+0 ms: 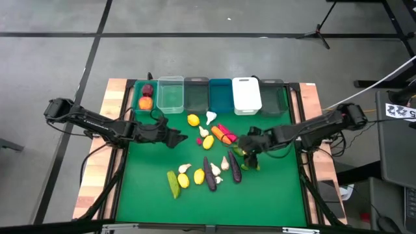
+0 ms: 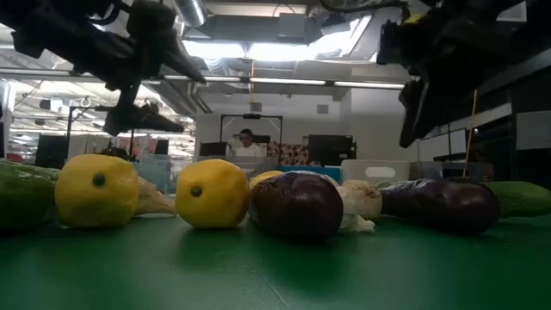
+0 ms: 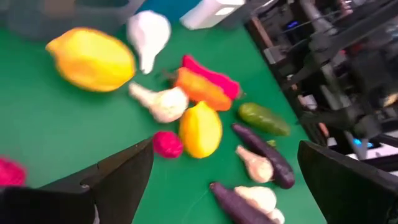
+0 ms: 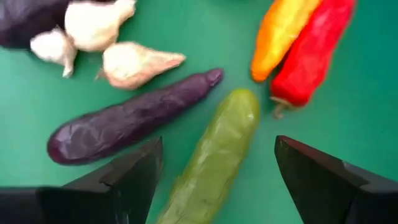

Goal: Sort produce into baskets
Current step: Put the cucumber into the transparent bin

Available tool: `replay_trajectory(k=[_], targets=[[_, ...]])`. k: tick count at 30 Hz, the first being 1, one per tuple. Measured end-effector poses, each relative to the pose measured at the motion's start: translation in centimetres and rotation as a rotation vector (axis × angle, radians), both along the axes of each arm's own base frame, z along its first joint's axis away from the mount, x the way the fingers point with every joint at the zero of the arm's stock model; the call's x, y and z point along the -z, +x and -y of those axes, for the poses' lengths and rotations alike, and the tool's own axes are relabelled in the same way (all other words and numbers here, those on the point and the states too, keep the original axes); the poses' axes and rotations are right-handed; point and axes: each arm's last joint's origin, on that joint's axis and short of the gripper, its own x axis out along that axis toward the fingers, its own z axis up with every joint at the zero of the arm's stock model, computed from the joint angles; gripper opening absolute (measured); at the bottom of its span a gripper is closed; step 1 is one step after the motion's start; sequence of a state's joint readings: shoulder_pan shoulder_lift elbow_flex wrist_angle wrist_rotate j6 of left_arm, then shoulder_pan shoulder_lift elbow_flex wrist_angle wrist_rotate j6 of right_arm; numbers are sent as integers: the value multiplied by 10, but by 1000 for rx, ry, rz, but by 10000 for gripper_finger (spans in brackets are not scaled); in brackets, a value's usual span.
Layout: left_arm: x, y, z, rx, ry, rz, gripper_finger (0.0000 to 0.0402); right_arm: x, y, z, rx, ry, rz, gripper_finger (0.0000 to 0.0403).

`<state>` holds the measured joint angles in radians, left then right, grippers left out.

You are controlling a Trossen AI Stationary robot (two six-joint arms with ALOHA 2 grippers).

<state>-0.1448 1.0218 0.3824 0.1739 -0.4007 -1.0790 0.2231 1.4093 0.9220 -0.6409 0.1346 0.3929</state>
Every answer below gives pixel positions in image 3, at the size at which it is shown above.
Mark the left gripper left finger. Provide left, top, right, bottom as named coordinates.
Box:
left=79, top=138, right=155, bottom=224

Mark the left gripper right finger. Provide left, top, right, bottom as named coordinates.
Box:
left=297, top=139, right=398, bottom=224

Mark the dark red apple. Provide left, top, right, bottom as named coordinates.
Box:
left=151, top=130, right=184, bottom=160

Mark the purple eggplant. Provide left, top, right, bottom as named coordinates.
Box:
left=231, top=123, right=295, bottom=190
left=209, top=182, right=277, bottom=224

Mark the tan garlic bulb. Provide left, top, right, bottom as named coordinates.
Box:
left=235, top=144, right=275, bottom=184
left=128, top=82, right=190, bottom=124
left=233, top=185, right=278, bottom=214

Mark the yellow lemon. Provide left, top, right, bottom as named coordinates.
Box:
left=45, top=27, right=137, bottom=93
left=178, top=100, right=223, bottom=160

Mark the green cucumber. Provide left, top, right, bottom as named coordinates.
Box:
left=238, top=102, right=292, bottom=137

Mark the red yellow apple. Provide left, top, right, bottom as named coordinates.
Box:
left=0, top=156, right=28, bottom=187

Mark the orange chili pepper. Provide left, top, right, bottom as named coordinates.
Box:
left=161, top=67, right=233, bottom=112

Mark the dark grey plastic basket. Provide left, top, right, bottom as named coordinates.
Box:
left=0, top=0, right=146, bottom=41

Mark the wooden table side board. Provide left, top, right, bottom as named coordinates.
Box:
left=250, top=15, right=269, bottom=50

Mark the white plastic basket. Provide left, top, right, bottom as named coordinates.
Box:
left=179, top=0, right=246, bottom=31

